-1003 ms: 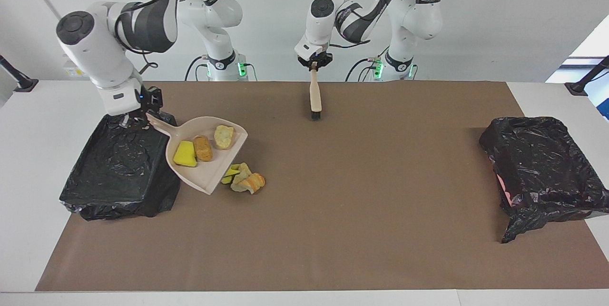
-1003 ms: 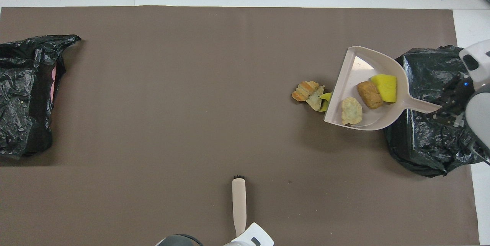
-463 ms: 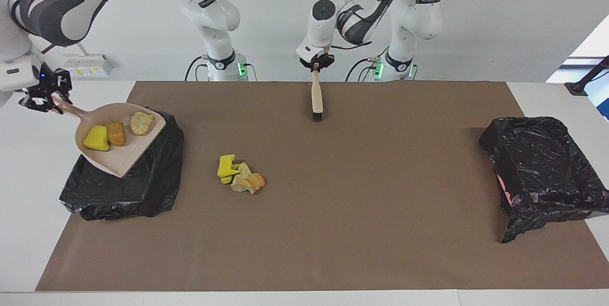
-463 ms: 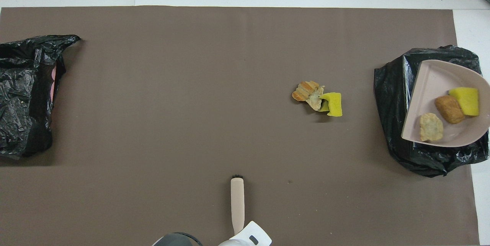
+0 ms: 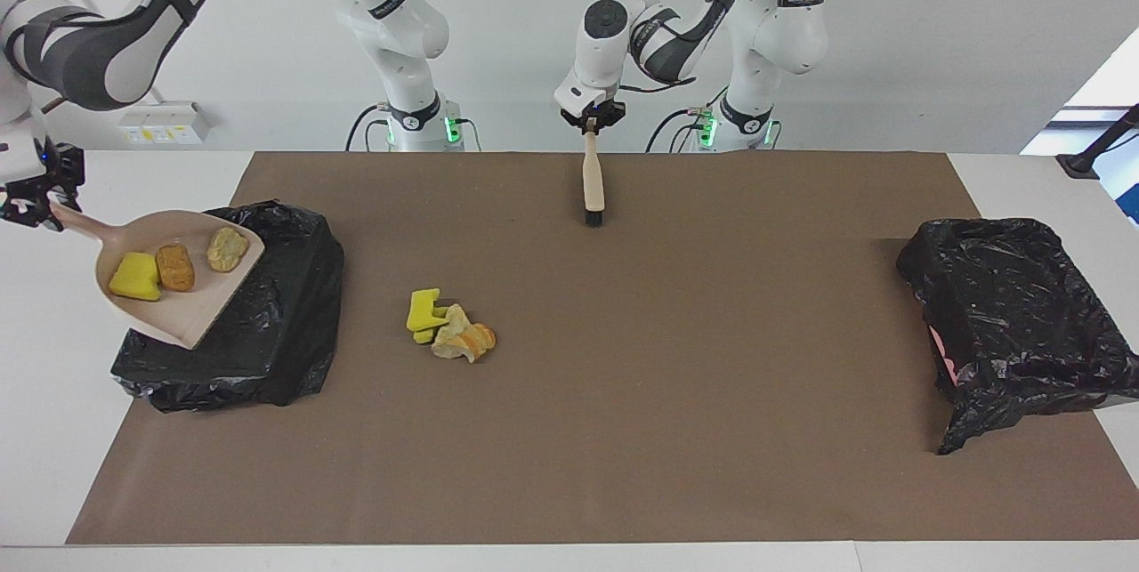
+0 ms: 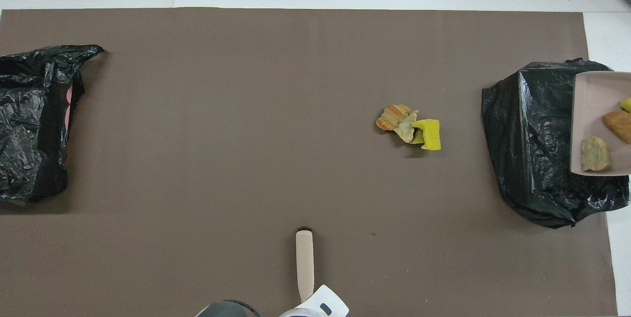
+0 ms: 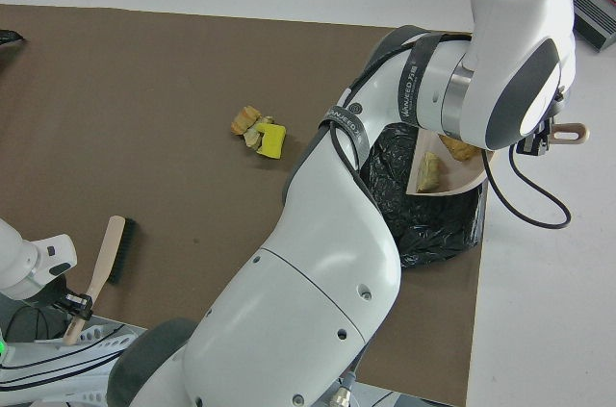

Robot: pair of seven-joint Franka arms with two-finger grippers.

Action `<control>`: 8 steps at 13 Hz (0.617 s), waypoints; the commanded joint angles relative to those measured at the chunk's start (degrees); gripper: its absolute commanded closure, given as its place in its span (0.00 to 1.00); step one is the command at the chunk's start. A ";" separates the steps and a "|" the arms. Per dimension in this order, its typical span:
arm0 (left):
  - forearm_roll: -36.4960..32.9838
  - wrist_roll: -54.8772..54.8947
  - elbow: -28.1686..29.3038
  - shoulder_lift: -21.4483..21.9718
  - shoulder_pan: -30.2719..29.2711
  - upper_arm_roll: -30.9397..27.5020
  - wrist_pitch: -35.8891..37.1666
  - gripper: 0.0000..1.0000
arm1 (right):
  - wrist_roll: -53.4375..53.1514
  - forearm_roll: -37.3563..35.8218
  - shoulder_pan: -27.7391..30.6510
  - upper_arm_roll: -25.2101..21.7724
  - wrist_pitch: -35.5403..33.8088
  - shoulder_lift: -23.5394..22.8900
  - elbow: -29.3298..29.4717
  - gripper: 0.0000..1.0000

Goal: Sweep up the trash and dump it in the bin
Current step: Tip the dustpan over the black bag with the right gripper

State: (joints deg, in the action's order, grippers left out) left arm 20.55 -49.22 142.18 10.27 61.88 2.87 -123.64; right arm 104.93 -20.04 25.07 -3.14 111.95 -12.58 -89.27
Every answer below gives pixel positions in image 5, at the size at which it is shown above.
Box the beige hand brush black bristles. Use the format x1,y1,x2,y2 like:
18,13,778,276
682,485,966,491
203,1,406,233
582,129,606,228

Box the yellow wedge sponge piece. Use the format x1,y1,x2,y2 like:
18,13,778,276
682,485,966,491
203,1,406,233
109,252,163,302

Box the brown toy bread roll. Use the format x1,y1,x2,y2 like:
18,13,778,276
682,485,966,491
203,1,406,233
155,243,196,293

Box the beige plastic dustpan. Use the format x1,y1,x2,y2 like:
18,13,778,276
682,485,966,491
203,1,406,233
49,201,266,350

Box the pale striped toy croissant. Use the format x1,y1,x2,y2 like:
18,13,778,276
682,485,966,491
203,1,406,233
206,227,250,273

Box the pale toy bread slice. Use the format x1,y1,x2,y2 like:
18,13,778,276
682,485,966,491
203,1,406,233
432,303,473,361

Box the orange striped toy croissant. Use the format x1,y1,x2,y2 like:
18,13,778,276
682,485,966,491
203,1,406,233
445,323,497,364

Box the yellow notched sponge piece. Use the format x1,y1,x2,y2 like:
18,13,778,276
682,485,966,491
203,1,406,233
407,288,450,332

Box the bin lined with black bag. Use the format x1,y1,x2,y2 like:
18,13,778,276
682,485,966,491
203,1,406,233
110,200,345,413

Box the pink bin under black bag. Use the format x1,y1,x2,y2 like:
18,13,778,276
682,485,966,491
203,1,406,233
896,217,1139,455

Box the brown table mat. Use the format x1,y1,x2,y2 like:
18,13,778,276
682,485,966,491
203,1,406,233
67,151,1139,544

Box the black clamp stand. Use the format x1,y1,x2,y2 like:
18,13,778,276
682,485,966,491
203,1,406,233
1056,105,1139,180

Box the bright window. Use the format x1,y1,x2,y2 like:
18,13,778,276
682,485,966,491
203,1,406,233
1021,28,1139,226

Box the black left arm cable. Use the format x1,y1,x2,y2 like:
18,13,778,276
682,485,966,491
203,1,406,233
618,0,739,97

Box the black left base cable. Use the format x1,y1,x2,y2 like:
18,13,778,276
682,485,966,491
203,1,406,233
647,87,732,153

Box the black base cable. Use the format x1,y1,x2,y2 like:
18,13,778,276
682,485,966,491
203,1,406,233
345,103,392,152
647,87,732,153

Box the white wall socket box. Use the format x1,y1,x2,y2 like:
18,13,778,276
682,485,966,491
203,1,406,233
117,101,212,146

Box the black right base cable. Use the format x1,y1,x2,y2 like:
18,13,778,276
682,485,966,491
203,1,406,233
345,103,392,152

